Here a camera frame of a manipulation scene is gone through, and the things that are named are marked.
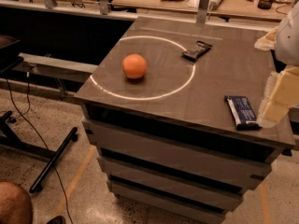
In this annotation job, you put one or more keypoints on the orange ball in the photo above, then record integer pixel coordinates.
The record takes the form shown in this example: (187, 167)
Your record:
(134, 66)

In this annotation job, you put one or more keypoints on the black shoe tip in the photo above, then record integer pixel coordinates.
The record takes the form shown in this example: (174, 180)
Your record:
(57, 220)

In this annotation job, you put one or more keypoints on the black rolling stand base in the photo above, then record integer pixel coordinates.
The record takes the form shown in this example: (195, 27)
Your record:
(10, 139)

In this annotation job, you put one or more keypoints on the grey drawer cabinet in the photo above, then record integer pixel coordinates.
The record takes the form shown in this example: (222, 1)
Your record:
(169, 139)

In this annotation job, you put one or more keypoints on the black round cup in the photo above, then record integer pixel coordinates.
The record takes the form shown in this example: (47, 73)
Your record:
(265, 4)

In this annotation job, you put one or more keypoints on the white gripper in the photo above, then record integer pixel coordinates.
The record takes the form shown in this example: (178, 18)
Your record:
(289, 44)

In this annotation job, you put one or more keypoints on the blue rxbar blueberry bar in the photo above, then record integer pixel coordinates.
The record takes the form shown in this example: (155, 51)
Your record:
(242, 112)

